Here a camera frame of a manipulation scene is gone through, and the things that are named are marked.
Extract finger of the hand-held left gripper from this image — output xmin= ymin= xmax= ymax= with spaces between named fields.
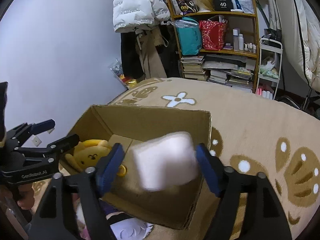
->
xmin=5 ymin=119 xmax=56 ymax=152
xmin=15 ymin=134 xmax=80 ymax=165

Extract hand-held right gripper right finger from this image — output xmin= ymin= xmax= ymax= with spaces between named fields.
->
xmin=195 ymin=143 xmax=293 ymax=240

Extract yellow plush toy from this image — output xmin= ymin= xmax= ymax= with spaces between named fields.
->
xmin=64 ymin=139 xmax=128 ymax=178

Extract neat stack of books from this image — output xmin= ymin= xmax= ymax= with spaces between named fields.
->
xmin=180 ymin=55 xmax=209 ymax=81

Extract messy pile of books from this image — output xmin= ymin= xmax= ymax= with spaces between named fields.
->
xmin=202 ymin=54 xmax=257 ymax=93

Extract printed cardboard box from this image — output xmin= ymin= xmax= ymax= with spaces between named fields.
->
xmin=59 ymin=104 xmax=212 ymax=230

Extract black card box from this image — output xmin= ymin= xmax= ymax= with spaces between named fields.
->
xmin=212 ymin=0 xmax=237 ymax=12

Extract teal bag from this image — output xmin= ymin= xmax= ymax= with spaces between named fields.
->
xmin=175 ymin=17 xmax=202 ymax=56

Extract pale pink soft cushion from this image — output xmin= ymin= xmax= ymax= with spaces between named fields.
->
xmin=131 ymin=131 xmax=200 ymax=192

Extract beige patterned blanket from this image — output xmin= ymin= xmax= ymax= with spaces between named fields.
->
xmin=32 ymin=77 xmax=320 ymax=240

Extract row of small bottles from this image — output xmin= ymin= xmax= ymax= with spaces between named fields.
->
xmin=244 ymin=42 xmax=257 ymax=54

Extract white puffer jacket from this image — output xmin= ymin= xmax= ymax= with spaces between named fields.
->
xmin=112 ymin=0 xmax=172 ymax=33

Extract printed plastic bag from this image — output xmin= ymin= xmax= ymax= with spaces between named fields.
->
xmin=109 ymin=59 xmax=125 ymax=77

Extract black metal clothes rack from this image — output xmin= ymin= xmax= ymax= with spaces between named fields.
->
xmin=277 ymin=80 xmax=320 ymax=113

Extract yellow crumpled bag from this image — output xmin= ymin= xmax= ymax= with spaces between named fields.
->
xmin=120 ymin=74 xmax=138 ymax=89

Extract cream puffer coat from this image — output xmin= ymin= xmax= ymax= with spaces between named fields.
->
xmin=265 ymin=0 xmax=320 ymax=88

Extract pink bottles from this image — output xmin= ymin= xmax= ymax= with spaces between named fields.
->
xmin=256 ymin=85 xmax=274 ymax=99

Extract person's left hand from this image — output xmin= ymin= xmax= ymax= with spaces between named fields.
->
xmin=15 ymin=184 xmax=34 ymax=210

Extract clear plastic bag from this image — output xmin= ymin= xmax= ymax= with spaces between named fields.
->
xmin=172 ymin=19 xmax=199 ymax=29

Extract red patterned bag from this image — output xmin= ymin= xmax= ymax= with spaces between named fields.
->
xmin=199 ymin=17 xmax=228 ymax=51

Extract white trolley cart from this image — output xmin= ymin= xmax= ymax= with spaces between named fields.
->
xmin=256 ymin=37 xmax=283 ymax=100

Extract wooden shelf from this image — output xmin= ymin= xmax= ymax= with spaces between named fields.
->
xmin=165 ymin=0 xmax=259 ymax=93

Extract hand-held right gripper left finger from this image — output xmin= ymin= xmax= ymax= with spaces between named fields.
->
xmin=29 ymin=143 xmax=125 ymax=240

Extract white green plush toy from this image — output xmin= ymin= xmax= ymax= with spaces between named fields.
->
xmin=260 ymin=56 xmax=279 ymax=78

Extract black hanging clothes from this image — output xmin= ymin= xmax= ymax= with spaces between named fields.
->
xmin=120 ymin=29 xmax=182 ymax=80

